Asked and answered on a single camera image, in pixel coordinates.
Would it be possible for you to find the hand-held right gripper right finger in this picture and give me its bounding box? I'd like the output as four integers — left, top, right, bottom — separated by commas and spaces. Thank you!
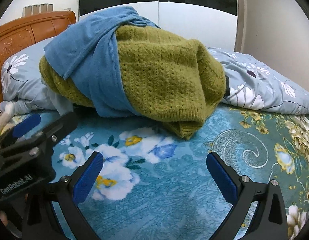
206, 151, 288, 240

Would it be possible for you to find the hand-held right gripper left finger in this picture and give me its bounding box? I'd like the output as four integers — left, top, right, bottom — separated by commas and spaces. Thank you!
22, 151, 104, 240

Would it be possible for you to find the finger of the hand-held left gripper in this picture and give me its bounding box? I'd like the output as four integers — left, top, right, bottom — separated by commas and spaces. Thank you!
0, 112, 79, 165
0, 114, 42, 147

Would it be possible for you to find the cream fluffy garment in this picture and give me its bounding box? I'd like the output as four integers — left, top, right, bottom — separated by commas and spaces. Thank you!
0, 104, 16, 140

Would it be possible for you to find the blue t-shirt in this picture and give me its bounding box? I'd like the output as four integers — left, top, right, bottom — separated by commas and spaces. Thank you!
44, 6, 161, 118

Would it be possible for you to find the pale blue garment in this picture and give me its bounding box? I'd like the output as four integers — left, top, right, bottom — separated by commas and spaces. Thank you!
46, 90, 75, 117

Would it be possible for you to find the light blue daisy print pillow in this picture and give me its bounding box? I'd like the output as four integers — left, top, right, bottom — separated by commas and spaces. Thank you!
0, 37, 75, 117
207, 47, 309, 115

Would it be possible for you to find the blue floral plush blanket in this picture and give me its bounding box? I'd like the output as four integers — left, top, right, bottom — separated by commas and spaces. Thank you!
0, 105, 309, 240

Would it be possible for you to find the orange wooden headboard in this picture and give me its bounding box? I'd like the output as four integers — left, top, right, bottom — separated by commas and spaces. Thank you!
0, 10, 77, 118

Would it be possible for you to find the green knitted sweater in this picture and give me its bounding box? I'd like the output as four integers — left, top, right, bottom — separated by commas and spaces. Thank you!
39, 25, 226, 140

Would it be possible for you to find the white wardrobe with black band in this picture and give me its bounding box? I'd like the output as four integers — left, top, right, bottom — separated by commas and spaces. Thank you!
78, 0, 238, 53

